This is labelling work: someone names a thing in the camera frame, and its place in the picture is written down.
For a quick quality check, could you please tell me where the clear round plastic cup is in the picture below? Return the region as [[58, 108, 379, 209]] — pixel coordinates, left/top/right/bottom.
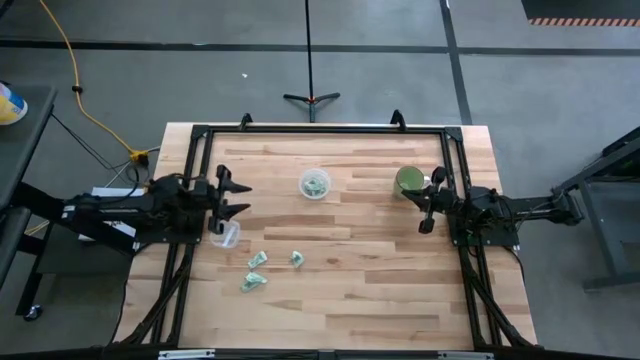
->
[[297, 167, 333, 201]]

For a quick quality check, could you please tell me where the black floor mat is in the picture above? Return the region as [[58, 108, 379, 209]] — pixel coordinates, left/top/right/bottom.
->
[[520, 0, 640, 20]]

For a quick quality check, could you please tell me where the silver metal bracket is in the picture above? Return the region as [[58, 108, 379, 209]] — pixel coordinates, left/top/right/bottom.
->
[[157, 349, 217, 360], [436, 350, 495, 360]]

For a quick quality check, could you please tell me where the yellow extension cable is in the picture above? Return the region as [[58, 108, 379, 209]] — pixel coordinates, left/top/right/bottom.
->
[[38, 0, 151, 165]]

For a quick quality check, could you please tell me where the black tripod stand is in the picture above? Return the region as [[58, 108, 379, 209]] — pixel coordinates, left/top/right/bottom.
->
[[282, 0, 342, 124]]

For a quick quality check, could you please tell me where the orange black hazard tape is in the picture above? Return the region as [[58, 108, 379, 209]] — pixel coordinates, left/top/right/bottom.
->
[[528, 17, 640, 28]]

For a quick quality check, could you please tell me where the black aluminium rig frame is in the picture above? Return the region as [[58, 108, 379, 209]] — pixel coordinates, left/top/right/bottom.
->
[[112, 109, 539, 352]]

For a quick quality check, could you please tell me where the yellow white wipes canister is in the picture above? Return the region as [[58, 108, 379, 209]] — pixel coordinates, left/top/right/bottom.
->
[[0, 81, 29, 127]]

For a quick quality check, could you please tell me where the black floor cable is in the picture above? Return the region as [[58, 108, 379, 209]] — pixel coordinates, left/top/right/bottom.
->
[[49, 113, 141, 187]]

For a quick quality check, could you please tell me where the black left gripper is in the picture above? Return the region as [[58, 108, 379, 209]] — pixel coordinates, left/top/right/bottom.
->
[[192, 164, 253, 236]]

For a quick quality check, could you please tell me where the black side table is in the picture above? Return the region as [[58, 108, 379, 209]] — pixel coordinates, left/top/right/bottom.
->
[[0, 83, 59, 214]]

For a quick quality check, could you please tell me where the black metal cart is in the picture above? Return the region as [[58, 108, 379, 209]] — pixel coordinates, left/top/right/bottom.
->
[[551, 126, 640, 292]]

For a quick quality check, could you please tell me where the clear plastic tub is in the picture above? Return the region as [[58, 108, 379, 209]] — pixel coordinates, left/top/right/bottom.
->
[[208, 218, 243, 250]]

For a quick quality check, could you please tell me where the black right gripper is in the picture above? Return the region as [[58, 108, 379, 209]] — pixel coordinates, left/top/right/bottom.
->
[[400, 165, 461, 236]]

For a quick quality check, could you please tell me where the white paper sheet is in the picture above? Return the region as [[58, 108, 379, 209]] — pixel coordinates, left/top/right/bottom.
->
[[78, 218, 139, 243], [91, 185, 147, 199]]

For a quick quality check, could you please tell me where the green ceramic mug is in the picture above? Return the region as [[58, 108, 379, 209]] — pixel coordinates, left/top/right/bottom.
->
[[392, 165, 433, 198]]

